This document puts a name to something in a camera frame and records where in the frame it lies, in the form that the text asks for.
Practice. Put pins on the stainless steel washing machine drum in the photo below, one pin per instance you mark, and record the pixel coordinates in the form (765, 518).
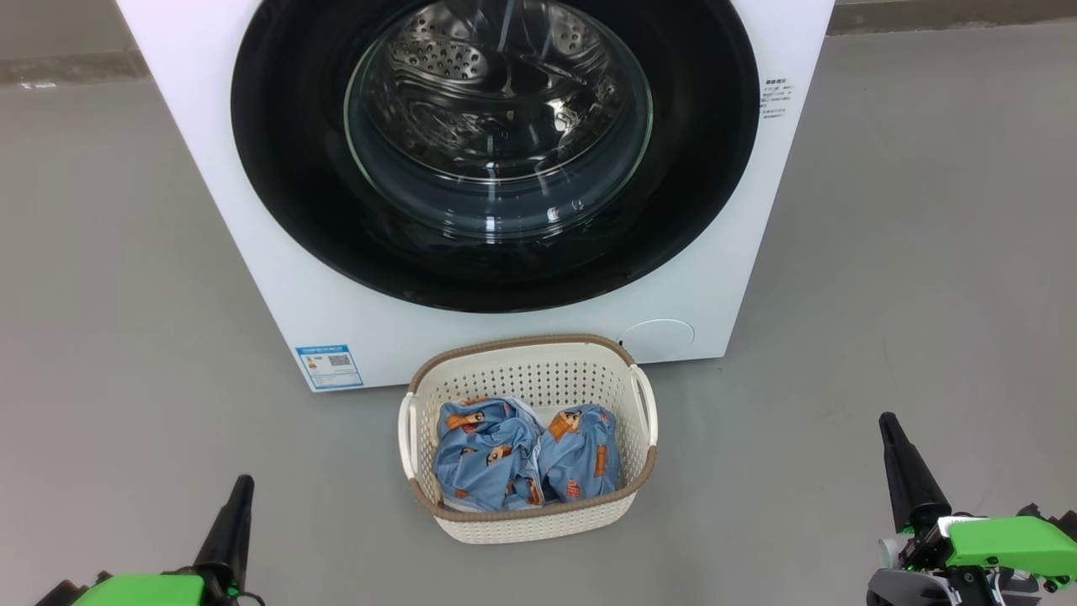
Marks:
(496, 101)

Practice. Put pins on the white front-load washing machine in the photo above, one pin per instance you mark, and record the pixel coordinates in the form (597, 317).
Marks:
(252, 328)

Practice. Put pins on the blue energy label sticker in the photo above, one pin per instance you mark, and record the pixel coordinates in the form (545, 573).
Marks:
(330, 368)

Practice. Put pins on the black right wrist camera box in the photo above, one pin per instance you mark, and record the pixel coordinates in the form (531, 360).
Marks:
(1062, 523)

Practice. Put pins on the small black text sticker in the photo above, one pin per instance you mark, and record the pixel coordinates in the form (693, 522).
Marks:
(776, 99)

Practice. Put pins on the round white filter cover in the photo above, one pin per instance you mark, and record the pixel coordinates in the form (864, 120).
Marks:
(660, 341)

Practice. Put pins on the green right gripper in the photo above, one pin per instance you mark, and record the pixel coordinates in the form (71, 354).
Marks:
(1010, 547)

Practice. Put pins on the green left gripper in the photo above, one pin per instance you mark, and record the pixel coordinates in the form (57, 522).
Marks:
(143, 592)

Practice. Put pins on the cream perforated basket brown rim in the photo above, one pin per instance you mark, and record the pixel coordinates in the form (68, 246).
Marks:
(538, 526)

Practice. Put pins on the black round glass washer door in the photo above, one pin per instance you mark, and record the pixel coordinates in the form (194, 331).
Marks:
(286, 168)

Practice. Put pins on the blue cartoon print garment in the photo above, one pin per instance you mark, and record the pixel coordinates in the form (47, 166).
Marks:
(484, 459)
(585, 463)

